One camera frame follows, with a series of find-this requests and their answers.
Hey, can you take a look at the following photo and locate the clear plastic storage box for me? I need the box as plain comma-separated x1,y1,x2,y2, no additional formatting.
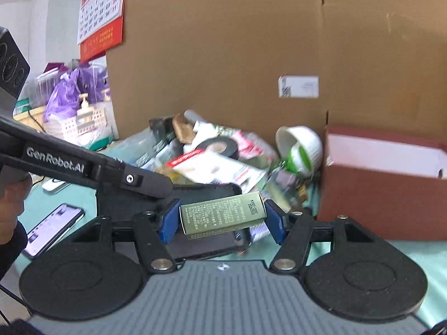
26,68,65,107

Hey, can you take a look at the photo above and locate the large brown cardboard sheet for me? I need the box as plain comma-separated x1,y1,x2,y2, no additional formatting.
106,0,447,168

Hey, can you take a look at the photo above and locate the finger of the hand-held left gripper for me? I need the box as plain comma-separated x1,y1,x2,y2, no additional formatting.
92,161,174,199

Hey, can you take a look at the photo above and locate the white and red packet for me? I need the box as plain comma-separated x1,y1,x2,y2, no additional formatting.
166,148,268,185

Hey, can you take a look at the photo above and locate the pink and red packet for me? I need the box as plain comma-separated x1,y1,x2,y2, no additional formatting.
234,131,276,161

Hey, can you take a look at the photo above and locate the black tape roll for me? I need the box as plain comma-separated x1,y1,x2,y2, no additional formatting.
194,137,240,161

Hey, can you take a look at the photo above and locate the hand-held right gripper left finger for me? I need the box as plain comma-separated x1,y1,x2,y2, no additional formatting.
68,198,182,274

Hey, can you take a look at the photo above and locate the dark small box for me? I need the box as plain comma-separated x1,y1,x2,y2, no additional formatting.
149,117,175,143

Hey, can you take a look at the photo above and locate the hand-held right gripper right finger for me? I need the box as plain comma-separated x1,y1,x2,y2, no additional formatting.
264,199,385,280

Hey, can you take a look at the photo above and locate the red wall calendar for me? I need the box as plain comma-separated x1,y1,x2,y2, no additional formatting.
77,0,129,61

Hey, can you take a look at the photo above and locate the white perforated basket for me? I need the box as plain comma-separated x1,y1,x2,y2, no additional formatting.
45,106,112,140

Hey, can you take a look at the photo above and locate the torn brown cardboard piece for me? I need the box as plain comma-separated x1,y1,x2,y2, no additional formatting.
172,113,196,143

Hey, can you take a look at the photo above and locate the thin black cable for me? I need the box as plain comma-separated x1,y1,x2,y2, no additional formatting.
0,284,15,325

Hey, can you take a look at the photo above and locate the black plastic tray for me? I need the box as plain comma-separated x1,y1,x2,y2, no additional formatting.
95,182,253,262

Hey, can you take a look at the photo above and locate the green and white cup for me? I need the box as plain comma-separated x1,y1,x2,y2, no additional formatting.
284,145,313,177

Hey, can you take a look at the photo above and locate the white shipping label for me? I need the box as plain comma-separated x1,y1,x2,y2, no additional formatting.
278,75,319,98

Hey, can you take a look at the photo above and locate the white flat device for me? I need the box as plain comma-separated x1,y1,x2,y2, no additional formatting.
42,178,70,193

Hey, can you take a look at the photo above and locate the small olive green box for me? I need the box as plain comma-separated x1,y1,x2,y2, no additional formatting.
179,192,268,240

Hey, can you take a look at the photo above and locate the purple plastic bag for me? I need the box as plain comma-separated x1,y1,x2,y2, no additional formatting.
42,66,110,123

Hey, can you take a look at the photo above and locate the maroon cardboard box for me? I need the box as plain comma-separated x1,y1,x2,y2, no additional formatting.
316,124,447,241

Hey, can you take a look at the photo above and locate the black smartphone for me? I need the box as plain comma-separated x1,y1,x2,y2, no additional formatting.
22,203,85,259

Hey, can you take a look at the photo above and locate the white ribbed bowl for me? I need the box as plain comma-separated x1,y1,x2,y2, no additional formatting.
275,126,324,175

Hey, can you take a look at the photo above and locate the teal desktop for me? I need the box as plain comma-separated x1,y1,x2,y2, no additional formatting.
14,140,447,329

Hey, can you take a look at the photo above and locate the person's left hand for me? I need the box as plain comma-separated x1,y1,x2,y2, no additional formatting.
0,178,34,245

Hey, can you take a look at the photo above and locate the person's left forearm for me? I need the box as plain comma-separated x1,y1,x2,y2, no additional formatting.
0,221,28,280

